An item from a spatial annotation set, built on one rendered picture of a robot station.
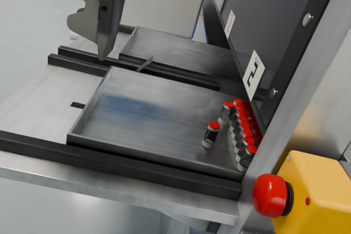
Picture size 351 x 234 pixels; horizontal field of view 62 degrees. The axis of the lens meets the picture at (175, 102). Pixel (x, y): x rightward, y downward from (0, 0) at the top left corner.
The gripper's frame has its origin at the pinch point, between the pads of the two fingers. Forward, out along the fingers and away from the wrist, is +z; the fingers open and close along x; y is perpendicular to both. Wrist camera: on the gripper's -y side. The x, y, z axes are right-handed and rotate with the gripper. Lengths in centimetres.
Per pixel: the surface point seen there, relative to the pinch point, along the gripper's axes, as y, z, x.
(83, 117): 2.5, 11.9, -0.1
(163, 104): -10.0, 14.3, -14.3
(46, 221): 25, 102, -44
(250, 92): -22.9, 2.5, -4.2
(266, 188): -19.8, 1.6, 18.8
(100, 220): 3, 102, -50
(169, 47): -9, 14, -51
